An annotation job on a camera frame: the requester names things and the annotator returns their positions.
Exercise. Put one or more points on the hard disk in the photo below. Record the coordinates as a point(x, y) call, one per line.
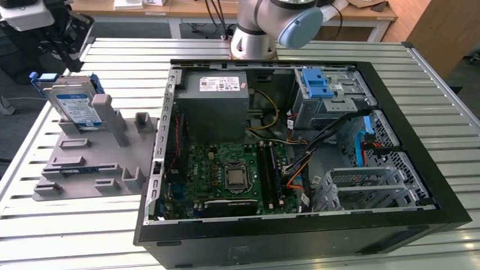
point(74, 107)

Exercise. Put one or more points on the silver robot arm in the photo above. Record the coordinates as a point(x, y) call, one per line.
point(250, 39)

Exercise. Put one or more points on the silver metal disk bay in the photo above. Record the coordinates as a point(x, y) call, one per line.
point(360, 189)

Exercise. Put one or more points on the wooden desk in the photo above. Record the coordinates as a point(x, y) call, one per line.
point(93, 8)

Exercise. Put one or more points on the black mesh waste bin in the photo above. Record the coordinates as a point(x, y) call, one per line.
point(14, 64)

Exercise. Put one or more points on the large white box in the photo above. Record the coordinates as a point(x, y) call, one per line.
point(126, 5)

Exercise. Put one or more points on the small white box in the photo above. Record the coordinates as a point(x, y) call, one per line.
point(154, 2)

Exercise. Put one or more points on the grey parts rack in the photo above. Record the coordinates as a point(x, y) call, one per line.
point(97, 157)

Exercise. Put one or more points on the dark green RAM stick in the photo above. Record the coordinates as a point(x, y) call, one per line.
point(80, 170)

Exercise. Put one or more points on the grey power supply box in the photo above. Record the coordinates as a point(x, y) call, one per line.
point(213, 118)

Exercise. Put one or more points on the green motherboard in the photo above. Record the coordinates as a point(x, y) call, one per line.
point(209, 168)

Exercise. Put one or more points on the CPU socket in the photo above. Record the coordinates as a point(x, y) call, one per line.
point(224, 180)

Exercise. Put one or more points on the silver CPU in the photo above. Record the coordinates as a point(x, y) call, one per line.
point(236, 177)

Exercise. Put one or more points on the blue plastic drive latch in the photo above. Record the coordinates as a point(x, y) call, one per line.
point(318, 84)

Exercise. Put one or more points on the grey metal drive cage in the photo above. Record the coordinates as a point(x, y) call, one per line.
point(310, 109)

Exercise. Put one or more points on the RAM slot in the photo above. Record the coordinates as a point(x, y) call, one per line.
point(268, 174)
point(264, 174)
point(272, 174)

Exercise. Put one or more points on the black graphics card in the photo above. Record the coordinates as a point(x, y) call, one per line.
point(232, 208)

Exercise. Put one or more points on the brown cardboard piece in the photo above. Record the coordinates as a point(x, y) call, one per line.
point(365, 4)

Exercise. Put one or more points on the black open PC case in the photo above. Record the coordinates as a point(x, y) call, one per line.
point(300, 242)

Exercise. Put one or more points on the wooden cabinet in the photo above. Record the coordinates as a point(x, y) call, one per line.
point(442, 28)

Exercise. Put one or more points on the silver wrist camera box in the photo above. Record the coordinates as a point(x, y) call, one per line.
point(25, 17)

